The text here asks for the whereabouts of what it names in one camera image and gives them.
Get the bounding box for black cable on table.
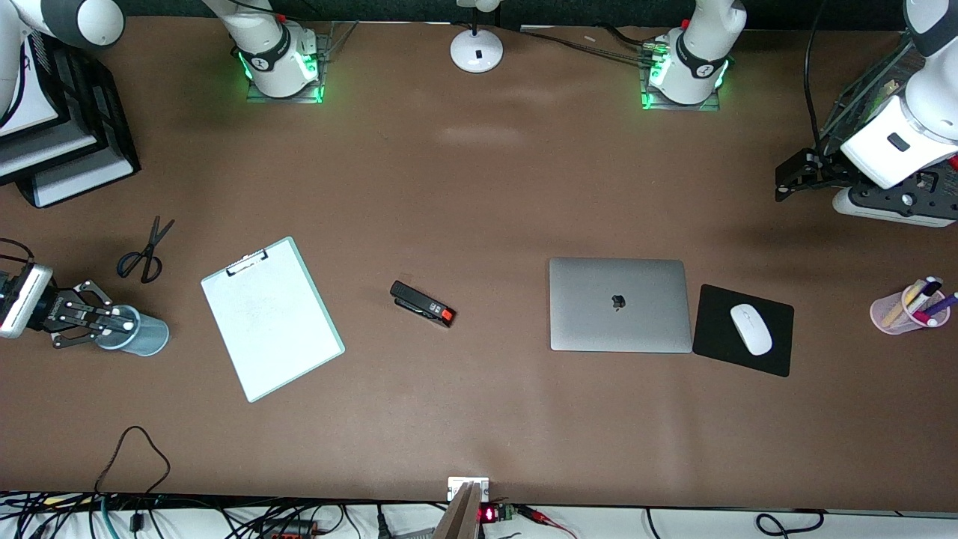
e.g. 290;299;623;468
500;22;659;64

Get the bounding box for black handled scissors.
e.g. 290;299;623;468
116;216;176;284

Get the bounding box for black looped cable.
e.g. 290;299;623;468
754;510;826;538

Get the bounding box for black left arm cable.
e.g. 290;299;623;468
804;0;850;177

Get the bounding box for silver laptop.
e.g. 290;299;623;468
549;258;693;353

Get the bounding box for black document tray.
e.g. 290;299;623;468
0;34;141;209

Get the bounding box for wooden bar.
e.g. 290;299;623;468
433;481;484;539

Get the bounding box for red wire clip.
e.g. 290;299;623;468
516;505;579;539

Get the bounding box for dark wire mesh tray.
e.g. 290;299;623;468
822;34;958;158

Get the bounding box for small white box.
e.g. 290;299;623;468
448;476;490;501

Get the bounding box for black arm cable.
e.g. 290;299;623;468
804;0;850;177
0;30;36;302

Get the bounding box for black stapler red tip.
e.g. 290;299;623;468
389;281;457;328

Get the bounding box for tan wooden pencil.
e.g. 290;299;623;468
882;283;923;328

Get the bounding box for black mouse pad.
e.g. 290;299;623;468
692;284;795;378

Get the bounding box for pink translucent pen cup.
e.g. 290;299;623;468
870;283;951;335

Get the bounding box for brown cable loop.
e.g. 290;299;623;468
94;425;171;496

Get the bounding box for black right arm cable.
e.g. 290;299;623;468
0;30;36;302

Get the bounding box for white computer mouse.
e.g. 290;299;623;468
730;303;773;356

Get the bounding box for light blue mesh cup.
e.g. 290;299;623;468
93;305;170;357

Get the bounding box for white marker dark cap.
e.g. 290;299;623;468
909;276;944;309

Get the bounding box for white round lamp base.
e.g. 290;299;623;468
450;0;504;74

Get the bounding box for pale green clipboard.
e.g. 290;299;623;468
201;237;346;404

